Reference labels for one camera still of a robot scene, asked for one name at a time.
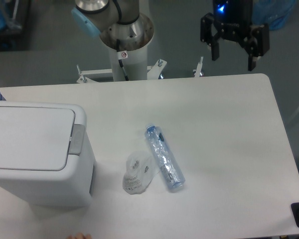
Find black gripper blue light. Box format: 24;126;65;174
200;0;270;71

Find grey trash can push button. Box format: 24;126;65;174
68;124;86;156

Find white plastic trash can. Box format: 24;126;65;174
0;101;96;207

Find fingertips at bottom edge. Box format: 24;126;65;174
66;233;92;239

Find blue plastic bag top right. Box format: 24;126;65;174
252;0;297;31

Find clear blue plastic bottle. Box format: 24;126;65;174
145;124;185;192

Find crumpled clear plastic bag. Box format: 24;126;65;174
122;151;159;195

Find dark cart top left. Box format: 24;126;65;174
0;0;31;51

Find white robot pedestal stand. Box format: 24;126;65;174
76;41;204;84

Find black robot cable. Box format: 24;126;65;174
116;39;129;82

